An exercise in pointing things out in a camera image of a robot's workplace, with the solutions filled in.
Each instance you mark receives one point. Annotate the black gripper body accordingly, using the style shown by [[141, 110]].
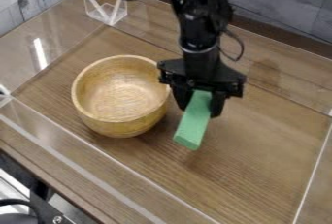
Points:
[[202, 71]]

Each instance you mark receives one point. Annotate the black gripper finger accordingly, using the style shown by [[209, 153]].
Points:
[[182, 94], [217, 103]]

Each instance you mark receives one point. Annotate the green rectangular block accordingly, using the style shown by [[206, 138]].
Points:
[[194, 121]]

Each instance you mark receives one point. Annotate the wooden bowl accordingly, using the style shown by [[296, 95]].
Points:
[[118, 97]]

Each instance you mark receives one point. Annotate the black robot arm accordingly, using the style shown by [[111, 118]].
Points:
[[203, 23]]

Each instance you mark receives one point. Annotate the clear acrylic corner bracket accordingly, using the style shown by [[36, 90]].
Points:
[[106, 13]]

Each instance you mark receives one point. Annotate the clear acrylic tray wall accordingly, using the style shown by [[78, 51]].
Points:
[[262, 169]]

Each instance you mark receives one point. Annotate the black metal frame bracket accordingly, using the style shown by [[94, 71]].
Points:
[[55, 209]]

